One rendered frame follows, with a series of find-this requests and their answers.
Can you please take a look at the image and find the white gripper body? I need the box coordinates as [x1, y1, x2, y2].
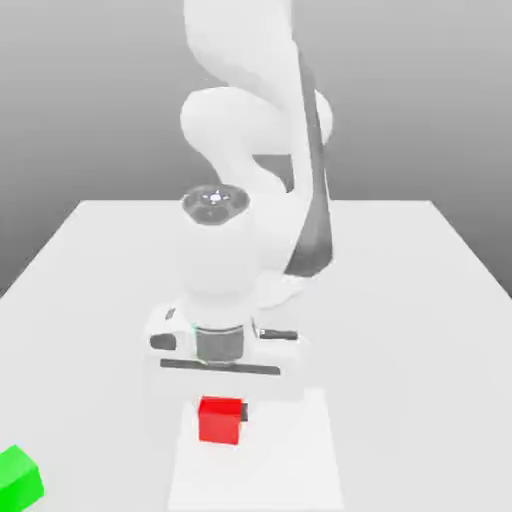
[146, 354, 307, 404]

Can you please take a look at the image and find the small green cube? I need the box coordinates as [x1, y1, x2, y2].
[0, 444, 46, 512]

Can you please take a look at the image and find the small red cube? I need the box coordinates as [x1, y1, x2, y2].
[198, 395, 244, 446]

